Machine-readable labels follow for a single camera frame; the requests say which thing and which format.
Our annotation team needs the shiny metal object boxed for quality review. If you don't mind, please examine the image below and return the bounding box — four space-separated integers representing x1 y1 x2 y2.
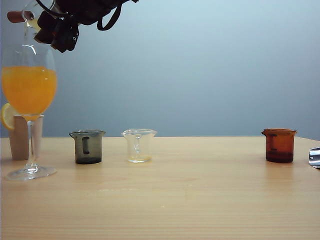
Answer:
307 146 320 170

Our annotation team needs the amber measuring cup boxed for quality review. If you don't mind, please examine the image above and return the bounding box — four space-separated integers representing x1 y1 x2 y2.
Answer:
260 128 298 164

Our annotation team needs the wine glass with orange juice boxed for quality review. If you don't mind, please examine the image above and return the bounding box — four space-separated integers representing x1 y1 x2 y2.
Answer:
0 44 58 181

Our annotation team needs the smoky grey measuring cup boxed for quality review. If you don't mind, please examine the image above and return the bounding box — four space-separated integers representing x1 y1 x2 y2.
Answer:
68 129 106 165

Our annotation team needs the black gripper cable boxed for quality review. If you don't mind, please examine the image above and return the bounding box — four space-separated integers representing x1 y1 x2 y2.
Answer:
96 2 124 32

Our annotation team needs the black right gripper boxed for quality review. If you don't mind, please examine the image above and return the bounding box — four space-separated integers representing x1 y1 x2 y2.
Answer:
33 0 140 54

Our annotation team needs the lemon slice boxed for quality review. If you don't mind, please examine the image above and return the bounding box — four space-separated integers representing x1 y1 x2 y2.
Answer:
0 103 19 131

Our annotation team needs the clear glass-handled measuring cup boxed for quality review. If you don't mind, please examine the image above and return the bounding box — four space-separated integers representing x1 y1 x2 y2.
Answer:
120 128 158 164

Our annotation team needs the clear wooden-handled measuring cup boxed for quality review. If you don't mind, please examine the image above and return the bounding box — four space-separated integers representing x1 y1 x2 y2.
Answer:
6 0 56 41

